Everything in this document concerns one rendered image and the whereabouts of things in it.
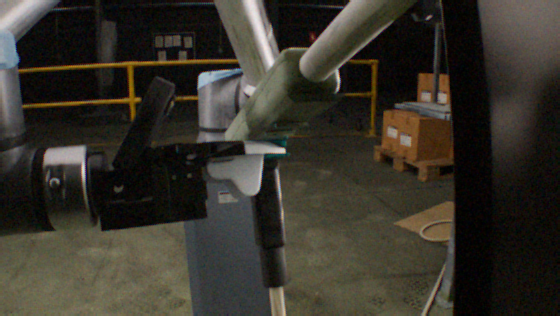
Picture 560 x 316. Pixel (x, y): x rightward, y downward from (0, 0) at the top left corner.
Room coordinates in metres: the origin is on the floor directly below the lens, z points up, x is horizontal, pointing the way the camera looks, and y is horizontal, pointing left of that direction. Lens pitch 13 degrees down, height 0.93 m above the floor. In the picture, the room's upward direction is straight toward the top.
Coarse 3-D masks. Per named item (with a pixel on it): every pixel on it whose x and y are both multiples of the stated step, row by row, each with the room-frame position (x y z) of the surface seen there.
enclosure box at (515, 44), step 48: (480, 0) 0.27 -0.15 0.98; (528, 0) 0.23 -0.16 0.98; (480, 48) 0.27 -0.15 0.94; (528, 48) 0.23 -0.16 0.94; (480, 96) 0.27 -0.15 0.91; (528, 96) 0.23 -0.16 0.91; (480, 144) 0.27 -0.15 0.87; (528, 144) 0.22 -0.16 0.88; (480, 192) 0.26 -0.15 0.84; (528, 192) 0.22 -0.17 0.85; (480, 240) 0.25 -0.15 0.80; (528, 240) 0.21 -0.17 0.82; (480, 288) 0.24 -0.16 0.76; (528, 288) 0.20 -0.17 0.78
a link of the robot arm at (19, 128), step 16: (0, 32) 0.33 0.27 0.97; (0, 48) 0.32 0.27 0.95; (0, 64) 0.32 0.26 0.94; (16, 64) 0.34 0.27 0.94; (0, 80) 0.32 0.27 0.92; (16, 80) 0.34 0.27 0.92; (0, 96) 0.32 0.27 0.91; (16, 96) 0.34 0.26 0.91; (0, 112) 0.32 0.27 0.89; (16, 112) 0.34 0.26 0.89; (0, 128) 0.31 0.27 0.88; (16, 128) 0.33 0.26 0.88; (0, 144) 0.31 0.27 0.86; (16, 144) 0.33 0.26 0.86
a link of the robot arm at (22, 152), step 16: (0, 160) 0.31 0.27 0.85; (16, 160) 0.33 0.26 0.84; (32, 160) 0.33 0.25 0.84; (0, 176) 0.31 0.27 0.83; (16, 176) 0.31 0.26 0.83; (32, 176) 0.32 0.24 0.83; (0, 192) 0.30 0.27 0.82; (16, 192) 0.31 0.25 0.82; (32, 192) 0.31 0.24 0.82; (0, 208) 0.30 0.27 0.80; (16, 208) 0.30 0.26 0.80; (32, 208) 0.31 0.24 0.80; (0, 224) 0.30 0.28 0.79; (16, 224) 0.31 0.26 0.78; (32, 224) 0.31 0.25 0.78; (48, 224) 0.32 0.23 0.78
